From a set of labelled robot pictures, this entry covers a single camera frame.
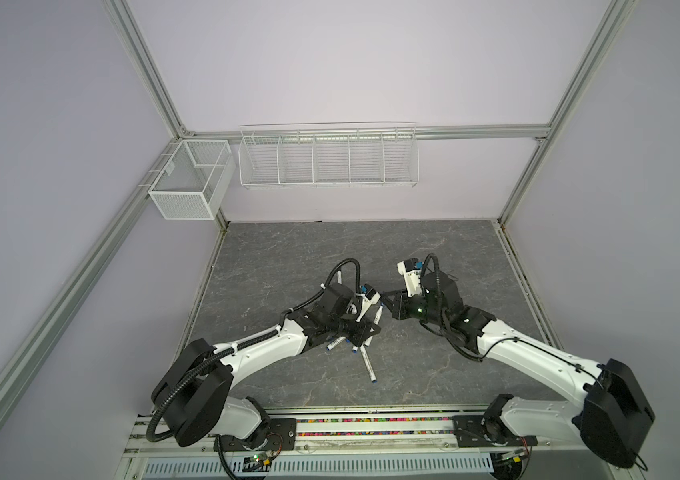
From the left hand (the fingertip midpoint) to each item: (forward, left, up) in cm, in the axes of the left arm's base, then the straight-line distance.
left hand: (377, 332), depth 80 cm
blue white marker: (+2, +12, -10) cm, 16 cm away
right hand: (+6, -1, +7) cm, 9 cm away
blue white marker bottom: (-5, +2, -10) cm, 12 cm away
